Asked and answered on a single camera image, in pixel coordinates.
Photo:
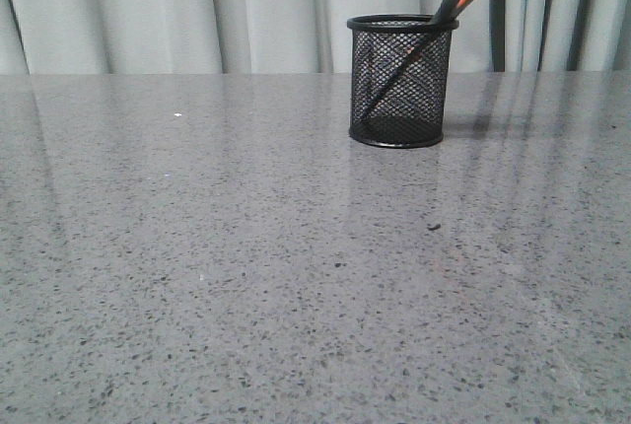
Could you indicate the black mesh pen cup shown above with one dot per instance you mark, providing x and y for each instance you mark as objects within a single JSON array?
[{"x": 412, "y": 114}]

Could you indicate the grey fabric curtain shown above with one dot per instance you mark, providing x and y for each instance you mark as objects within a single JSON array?
[{"x": 296, "y": 36}]

